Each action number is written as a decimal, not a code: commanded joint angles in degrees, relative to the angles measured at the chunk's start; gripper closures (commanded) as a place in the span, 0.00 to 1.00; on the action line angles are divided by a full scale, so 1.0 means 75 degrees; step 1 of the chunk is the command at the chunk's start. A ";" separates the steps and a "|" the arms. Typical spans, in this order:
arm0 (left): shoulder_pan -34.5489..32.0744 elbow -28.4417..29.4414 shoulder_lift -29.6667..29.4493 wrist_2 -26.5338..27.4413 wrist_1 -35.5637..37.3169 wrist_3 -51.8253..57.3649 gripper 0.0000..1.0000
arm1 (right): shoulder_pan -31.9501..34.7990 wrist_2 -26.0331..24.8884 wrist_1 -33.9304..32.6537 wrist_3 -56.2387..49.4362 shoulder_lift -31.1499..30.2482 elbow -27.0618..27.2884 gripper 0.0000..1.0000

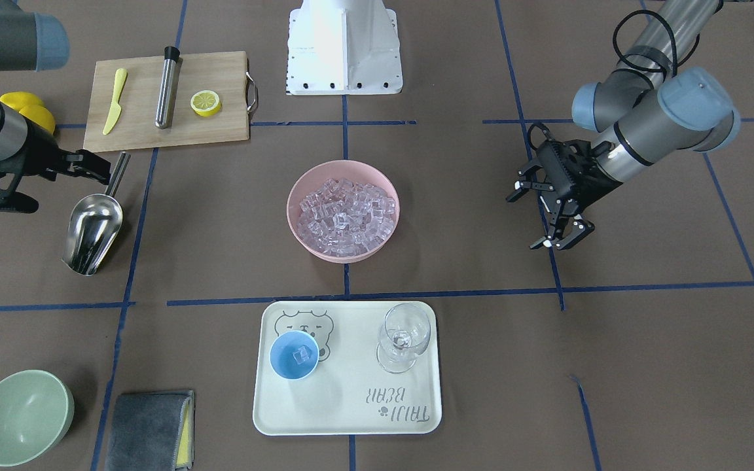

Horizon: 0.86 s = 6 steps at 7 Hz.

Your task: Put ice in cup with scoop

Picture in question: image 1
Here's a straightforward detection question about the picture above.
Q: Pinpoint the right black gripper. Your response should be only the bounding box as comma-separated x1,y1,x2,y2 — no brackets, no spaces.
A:
0,124,111,214

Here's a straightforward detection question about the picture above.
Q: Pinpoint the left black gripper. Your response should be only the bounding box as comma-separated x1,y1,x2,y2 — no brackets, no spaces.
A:
505,138,622,251

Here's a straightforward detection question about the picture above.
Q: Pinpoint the silver metal ice scoop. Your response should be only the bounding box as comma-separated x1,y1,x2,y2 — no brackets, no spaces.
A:
61,151,131,275

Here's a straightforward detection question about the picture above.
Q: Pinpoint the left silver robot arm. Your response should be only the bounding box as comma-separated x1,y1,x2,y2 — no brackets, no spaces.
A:
507,1,742,251

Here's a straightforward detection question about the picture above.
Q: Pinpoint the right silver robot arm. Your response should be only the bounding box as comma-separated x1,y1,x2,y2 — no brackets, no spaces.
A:
0,1,111,214

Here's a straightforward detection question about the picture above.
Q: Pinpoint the pink bowl with ice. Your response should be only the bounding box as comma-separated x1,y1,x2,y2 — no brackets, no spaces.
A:
287,160,401,264

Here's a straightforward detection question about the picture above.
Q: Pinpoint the ice cube in cup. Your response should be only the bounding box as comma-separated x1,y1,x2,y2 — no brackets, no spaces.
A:
292,345,312,366

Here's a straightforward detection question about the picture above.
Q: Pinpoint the light blue cup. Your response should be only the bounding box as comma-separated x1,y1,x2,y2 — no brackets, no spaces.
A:
269,330,320,381

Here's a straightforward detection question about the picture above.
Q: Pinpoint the yellow lemon upper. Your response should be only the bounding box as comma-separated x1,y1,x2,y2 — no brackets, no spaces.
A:
18,104,56,136

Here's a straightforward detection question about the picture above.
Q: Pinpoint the yellow lemon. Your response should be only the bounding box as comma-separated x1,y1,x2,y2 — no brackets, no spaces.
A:
0,92,45,111
18,104,56,136

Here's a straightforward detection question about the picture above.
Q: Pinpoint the yellow plastic knife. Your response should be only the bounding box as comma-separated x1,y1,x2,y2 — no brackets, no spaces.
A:
102,68,128,136

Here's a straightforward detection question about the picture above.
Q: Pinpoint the clear wine glass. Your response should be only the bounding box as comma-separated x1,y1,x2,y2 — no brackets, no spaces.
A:
375,302,433,374

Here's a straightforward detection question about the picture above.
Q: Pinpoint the half lemon slice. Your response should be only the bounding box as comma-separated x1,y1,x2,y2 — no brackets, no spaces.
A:
189,90,222,117

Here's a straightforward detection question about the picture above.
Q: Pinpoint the mint green bowl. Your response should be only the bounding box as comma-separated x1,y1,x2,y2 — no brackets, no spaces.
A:
0,370,75,467

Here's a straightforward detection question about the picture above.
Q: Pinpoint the wooden cutting board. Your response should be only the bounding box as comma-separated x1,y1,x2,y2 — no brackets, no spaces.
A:
82,51,251,153

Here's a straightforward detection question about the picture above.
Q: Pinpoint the cream serving tray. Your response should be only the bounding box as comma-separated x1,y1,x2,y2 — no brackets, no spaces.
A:
253,300,442,436

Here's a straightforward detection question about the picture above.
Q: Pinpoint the dark grey folded cloth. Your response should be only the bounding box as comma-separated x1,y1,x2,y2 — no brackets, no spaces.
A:
104,391,187,470

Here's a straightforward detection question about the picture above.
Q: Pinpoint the yellow sponge under cloth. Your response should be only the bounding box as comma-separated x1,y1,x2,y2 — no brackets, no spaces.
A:
174,391,195,470

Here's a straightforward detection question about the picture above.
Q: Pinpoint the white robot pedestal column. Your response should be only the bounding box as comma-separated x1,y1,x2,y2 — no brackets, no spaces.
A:
285,1,404,96

